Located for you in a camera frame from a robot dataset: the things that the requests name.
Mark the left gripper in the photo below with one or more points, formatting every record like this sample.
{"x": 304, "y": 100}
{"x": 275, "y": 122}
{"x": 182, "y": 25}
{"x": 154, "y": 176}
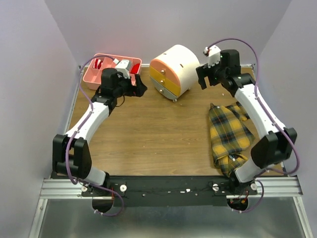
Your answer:
{"x": 137, "y": 90}

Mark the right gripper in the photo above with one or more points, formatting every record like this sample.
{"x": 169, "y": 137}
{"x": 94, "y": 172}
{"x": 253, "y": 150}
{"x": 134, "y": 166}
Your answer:
{"x": 205, "y": 70}

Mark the white round drawer cabinet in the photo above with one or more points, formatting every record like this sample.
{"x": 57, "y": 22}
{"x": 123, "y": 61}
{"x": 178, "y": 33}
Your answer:
{"x": 174, "y": 71}

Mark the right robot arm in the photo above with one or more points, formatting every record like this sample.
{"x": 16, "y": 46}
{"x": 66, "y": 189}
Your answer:
{"x": 274, "y": 141}

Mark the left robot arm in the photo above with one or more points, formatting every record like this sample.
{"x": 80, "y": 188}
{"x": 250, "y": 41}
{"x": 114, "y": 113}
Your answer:
{"x": 71, "y": 154}

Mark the red item right compartment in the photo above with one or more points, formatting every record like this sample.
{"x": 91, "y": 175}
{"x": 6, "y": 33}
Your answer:
{"x": 135, "y": 68}

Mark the pink compartment tray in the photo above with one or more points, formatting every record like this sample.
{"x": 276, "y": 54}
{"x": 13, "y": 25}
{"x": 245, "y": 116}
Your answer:
{"x": 92, "y": 77}

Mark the red white item in tray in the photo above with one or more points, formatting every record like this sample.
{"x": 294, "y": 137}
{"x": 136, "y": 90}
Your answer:
{"x": 97, "y": 64}

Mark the yellow plaid cloth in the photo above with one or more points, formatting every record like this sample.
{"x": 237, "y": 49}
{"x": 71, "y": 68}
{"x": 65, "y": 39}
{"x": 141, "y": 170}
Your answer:
{"x": 229, "y": 137}

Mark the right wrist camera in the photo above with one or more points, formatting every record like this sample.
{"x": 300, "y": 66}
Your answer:
{"x": 213, "y": 55}

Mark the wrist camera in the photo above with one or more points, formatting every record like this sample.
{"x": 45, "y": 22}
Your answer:
{"x": 123, "y": 67}
{"x": 213, "y": 55}

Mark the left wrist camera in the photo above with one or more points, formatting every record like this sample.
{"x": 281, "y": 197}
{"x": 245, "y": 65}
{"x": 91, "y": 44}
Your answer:
{"x": 123, "y": 67}

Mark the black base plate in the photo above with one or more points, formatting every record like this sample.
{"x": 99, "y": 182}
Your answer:
{"x": 167, "y": 191}

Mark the aluminium frame rail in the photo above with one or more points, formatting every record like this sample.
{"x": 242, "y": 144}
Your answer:
{"x": 269, "y": 186}

